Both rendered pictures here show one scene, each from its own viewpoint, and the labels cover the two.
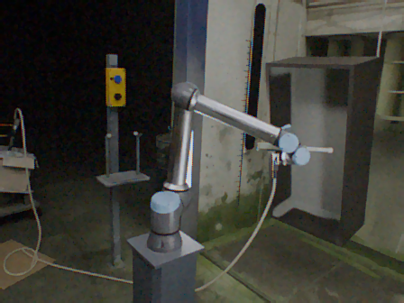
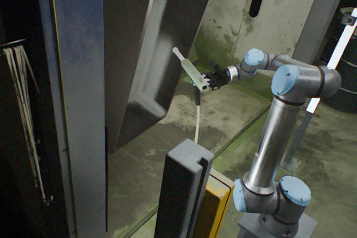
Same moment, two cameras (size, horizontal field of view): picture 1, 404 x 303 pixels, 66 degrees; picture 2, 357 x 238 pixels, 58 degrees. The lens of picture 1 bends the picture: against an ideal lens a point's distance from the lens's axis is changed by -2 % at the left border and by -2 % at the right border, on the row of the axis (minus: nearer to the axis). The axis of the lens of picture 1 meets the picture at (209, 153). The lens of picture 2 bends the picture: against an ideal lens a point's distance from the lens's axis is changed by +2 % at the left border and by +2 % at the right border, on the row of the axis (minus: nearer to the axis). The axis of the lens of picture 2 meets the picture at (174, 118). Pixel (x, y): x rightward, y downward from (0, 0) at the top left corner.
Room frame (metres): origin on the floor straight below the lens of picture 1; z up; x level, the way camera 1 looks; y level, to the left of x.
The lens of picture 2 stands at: (2.41, 1.07, 1.98)
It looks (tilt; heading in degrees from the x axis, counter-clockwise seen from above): 37 degrees down; 254
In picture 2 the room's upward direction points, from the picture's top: 9 degrees clockwise
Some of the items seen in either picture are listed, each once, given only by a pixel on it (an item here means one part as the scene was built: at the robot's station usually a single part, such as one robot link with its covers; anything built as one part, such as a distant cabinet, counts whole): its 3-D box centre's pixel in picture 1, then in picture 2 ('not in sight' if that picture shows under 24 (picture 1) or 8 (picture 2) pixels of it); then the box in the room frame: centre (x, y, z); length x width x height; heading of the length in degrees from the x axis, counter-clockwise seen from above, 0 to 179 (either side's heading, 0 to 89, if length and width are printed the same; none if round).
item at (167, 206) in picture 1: (165, 210); (288, 198); (1.55, 0.22, 0.83); 0.17 x 0.15 x 0.18; 171
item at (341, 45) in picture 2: not in sight; (332, 65); (0.77, -0.77, 1.02); 0.06 x 0.02 x 0.83; 131
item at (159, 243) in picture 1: (164, 234); (281, 215); (1.54, 0.22, 0.69); 0.19 x 0.19 x 0.10
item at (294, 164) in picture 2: not in sight; (287, 161); (0.75, -0.79, 0.01); 0.20 x 0.20 x 0.01; 41
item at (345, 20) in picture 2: not in sight; (349, 19); (0.79, -0.79, 1.35); 0.09 x 0.07 x 0.07; 131
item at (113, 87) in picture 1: (115, 87); (191, 215); (2.23, 0.68, 1.42); 0.12 x 0.06 x 0.26; 131
